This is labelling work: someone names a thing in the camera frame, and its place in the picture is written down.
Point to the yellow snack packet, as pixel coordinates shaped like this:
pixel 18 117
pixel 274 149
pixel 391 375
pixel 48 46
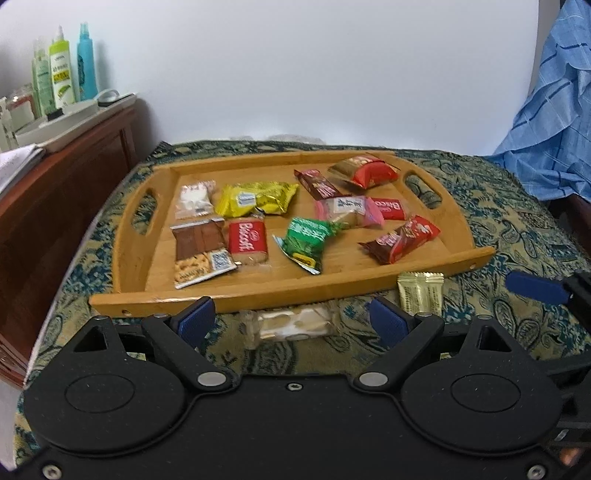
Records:
pixel 249 198

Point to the yellow green bottle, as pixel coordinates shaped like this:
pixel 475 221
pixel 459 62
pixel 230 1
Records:
pixel 62 74

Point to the red brown wafer bar packet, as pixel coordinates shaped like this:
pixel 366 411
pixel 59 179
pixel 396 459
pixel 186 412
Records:
pixel 401 237

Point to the green snack packet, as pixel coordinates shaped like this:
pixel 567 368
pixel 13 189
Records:
pixel 304 240

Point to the small black object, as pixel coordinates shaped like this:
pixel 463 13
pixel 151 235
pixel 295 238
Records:
pixel 51 118

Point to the dark wooden chair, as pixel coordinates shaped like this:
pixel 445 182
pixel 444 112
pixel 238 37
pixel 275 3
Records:
pixel 577 221

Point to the red biscuit packet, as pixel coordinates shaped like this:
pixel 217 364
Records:
pixel 390 208
pixel 247 237

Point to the clear nougat packet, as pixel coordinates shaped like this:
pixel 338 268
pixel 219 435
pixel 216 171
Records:
pixel 286 325

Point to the clear cracker packet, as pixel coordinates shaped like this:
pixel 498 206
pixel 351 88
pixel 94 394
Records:
pixel 198 270

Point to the pink pastry packet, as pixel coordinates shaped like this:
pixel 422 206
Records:
pixel 346 210

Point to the gold candy packet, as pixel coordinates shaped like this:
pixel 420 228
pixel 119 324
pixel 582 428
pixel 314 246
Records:
pixel 411 293
pixel 435 293

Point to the stack of papers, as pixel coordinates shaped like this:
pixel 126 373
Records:
pixel 18 161

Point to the tall teal spray bottle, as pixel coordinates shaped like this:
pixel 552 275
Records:
pixel 87 64

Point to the glass jar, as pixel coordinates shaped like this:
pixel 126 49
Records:
pixel 21 108

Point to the blue striped cloth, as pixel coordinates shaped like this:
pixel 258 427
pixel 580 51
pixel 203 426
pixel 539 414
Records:
pixel 554 115

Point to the dark brown chocolate bar packet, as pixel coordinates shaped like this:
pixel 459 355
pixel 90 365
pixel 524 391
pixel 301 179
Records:
pixel 316 182

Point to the brown wooden cabinet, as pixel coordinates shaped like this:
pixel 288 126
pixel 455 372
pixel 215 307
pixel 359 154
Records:
pixel 69 194

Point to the white marshmallow packet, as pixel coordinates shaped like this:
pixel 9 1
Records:
pixel 196 198

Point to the red nut packet gold edges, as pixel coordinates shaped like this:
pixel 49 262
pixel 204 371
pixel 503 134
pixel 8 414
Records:
pixel 369 174

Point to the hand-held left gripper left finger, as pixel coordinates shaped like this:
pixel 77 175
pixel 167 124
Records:
pixel 196 321

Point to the green translucent bottle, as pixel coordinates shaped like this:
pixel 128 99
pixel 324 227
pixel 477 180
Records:
pixel 41 83

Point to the white plastic tray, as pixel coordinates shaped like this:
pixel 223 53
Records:
pixel 69 122

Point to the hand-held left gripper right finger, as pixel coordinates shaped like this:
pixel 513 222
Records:
pixel 390 321

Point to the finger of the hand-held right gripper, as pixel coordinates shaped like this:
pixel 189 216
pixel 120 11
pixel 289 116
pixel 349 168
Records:
pixel 535 288

